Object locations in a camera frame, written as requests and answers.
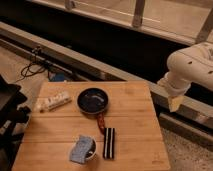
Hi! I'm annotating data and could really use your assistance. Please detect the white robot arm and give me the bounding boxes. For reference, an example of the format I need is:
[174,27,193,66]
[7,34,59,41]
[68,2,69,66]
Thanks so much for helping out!
[157,42,213,112]

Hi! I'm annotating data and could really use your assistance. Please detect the black white striped block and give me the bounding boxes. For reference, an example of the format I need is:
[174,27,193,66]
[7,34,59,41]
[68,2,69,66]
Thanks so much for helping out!
[103,128,115,159]

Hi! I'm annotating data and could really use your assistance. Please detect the dark blue bowl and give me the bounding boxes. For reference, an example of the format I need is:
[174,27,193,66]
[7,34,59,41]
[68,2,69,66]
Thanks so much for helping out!
[77,88,109,115]

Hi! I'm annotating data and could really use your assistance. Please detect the blue cloth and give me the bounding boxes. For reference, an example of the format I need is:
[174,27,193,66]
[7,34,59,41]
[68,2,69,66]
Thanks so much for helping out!
[69,135,88,164]

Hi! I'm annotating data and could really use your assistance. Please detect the blue object on floor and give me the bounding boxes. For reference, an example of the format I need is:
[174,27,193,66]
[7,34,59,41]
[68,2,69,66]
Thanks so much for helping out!
[49,74,66,82]

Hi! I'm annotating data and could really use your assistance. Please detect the white power strip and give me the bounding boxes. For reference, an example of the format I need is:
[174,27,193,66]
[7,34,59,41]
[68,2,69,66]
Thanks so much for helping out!
[36,91,71,112]

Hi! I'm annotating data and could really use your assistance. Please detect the black chair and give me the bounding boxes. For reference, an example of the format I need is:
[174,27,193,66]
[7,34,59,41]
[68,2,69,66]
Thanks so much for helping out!
[0,74,31,171]

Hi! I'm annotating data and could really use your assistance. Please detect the black cable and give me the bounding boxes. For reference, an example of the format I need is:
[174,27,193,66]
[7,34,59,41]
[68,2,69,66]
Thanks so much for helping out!
[14,46,48,83]

